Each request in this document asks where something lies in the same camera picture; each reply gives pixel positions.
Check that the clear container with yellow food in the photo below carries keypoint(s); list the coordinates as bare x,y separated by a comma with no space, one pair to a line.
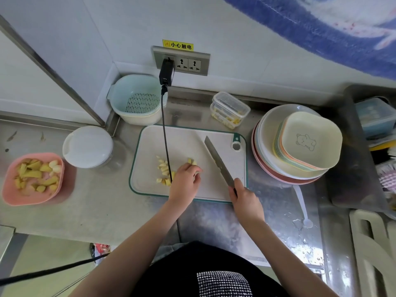
224,119

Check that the clear lidded food container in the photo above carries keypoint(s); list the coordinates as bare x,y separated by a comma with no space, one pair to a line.
232,105

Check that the person's right forearm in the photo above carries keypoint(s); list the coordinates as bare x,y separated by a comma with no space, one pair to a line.
284,259

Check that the stack of pastel square bowls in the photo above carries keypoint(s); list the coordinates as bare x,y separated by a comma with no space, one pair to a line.
312,142

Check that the steel kitchen knife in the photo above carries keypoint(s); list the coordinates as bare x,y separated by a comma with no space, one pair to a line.
218,160

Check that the person's left hand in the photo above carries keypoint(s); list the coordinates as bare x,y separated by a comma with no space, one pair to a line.
182,188

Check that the black power adapter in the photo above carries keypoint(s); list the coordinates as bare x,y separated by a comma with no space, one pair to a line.
166,72

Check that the person's right thumb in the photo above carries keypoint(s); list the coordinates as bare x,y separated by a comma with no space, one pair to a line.
231,192

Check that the white plastic stool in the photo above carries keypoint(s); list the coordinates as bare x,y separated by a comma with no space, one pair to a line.
374,256

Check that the pink white bristle brush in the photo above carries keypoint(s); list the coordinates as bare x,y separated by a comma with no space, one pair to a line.
388,179

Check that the white green-rimmed cutting board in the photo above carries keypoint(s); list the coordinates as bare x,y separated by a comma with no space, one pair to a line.
185,142

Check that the person's left thumb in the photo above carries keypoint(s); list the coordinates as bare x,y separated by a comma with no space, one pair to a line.
197,173

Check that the white strainer outer bowl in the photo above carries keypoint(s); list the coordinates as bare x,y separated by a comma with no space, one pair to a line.
139,119

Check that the light blue strainer basket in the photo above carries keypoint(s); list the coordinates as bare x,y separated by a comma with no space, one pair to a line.
139,95

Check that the person's right hand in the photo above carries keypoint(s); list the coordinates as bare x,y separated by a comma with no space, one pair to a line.
247,207

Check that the person's left forearm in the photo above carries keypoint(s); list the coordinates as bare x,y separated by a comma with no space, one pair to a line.
136,250

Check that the heap of cut potato chunks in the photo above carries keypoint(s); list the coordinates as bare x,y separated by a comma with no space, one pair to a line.
35,177

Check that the large white plate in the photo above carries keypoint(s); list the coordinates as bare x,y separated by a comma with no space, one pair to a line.
269,132

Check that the metal frame bar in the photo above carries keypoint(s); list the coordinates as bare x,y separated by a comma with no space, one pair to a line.
52,72

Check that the grey wall socket panel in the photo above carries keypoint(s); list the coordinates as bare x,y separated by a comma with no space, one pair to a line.
191,63

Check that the blue lidded plastic box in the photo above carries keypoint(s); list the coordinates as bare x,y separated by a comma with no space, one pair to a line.
376,115

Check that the red packet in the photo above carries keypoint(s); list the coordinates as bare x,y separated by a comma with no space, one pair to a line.
102,251

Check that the yellow warning label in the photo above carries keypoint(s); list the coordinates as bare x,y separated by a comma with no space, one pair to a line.
178,45

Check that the glass bowl with white lid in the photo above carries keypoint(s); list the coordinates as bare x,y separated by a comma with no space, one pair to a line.
88,146

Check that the black sequined garment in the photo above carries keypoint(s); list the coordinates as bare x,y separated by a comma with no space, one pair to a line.
201,269

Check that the pink square bowl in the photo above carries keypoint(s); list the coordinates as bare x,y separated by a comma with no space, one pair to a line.
18,196

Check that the white plastic spoon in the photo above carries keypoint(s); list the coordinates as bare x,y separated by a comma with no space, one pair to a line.
301,204

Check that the pile of chopped pale pieces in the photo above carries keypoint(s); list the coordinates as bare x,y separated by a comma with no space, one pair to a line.
163,168

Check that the pink plate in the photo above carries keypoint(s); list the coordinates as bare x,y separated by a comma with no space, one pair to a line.
263,165

